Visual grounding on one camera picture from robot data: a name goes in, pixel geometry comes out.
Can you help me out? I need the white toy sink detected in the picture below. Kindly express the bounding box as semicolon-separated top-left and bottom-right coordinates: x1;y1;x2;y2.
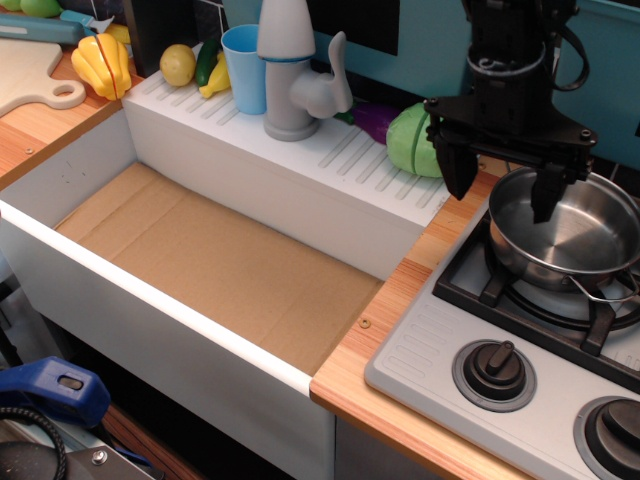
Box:
1;75;448;479

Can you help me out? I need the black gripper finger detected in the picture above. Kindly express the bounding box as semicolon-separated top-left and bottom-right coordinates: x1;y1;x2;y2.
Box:
531;164;567;224
433;136;479;200

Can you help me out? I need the yellow toy potato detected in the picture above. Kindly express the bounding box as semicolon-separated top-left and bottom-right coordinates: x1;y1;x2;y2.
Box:
160;44;196;87

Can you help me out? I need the black right stove knob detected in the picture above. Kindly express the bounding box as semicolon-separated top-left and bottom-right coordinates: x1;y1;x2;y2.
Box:
573;396;639;479

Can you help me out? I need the yellow toy banana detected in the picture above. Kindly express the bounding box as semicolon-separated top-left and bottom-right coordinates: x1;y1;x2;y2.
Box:
199;52;231;99

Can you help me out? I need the grey toy faucet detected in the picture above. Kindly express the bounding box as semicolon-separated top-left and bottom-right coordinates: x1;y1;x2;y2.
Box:
257;0;353;142

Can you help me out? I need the yellow toy bell pepper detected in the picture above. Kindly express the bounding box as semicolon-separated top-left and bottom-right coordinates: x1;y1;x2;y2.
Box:
71;33;132;101

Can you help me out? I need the stainless steel pot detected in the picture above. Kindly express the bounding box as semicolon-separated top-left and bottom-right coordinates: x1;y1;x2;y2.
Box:
488;168;639;303

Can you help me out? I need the teal toy knife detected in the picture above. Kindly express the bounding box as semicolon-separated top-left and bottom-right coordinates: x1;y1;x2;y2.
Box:
1;10;114;45

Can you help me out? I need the blue clamp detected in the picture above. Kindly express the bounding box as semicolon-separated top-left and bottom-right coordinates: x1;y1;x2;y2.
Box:
1;356;111;428

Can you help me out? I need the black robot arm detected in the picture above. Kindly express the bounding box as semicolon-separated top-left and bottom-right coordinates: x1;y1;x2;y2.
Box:
424;1;598;223

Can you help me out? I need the grey toy stove top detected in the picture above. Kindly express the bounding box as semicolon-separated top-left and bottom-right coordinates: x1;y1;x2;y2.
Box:
365;210;639;479

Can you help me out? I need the cardboard sheet in sink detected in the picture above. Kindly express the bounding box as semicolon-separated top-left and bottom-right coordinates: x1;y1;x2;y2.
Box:
57;163;381;375

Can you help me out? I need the black left stove knob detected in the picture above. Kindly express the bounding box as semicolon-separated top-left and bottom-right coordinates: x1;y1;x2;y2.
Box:
452;339;537;413

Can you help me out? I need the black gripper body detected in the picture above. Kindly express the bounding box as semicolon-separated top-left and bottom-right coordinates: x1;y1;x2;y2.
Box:
424;95;598;181

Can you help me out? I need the green toy cabbage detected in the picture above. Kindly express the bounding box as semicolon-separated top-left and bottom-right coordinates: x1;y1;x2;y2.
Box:
386;103;442;178

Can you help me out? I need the teal box with black panel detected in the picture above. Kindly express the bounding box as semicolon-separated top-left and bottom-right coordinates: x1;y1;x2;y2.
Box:
224;1;471;97

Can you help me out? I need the white cutting board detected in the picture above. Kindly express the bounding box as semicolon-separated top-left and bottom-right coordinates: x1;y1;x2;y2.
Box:
1;38;86;116

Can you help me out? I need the green toy cucumber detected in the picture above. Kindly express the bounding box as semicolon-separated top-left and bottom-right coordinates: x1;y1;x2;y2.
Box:
195;38;220;87

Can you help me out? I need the purple toy eggplant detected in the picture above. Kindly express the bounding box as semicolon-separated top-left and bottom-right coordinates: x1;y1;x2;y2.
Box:
334;102;401;145

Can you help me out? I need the black stove knob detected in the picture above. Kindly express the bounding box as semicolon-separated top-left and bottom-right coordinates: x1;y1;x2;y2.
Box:
452;339;537;413
573;396;639;479

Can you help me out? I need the green toy fruit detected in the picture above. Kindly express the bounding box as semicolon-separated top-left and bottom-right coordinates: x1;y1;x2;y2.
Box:
1;0;63;18

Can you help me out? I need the light blue plastic cup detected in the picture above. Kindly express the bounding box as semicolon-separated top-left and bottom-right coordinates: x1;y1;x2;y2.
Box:
221;24;267;115

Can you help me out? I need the teal box right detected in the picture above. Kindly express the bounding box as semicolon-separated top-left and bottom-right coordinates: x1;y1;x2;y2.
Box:
553;1;639;170

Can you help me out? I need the black burner grate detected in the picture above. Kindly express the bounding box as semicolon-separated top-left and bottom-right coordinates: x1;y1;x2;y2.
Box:
433;214;639;393

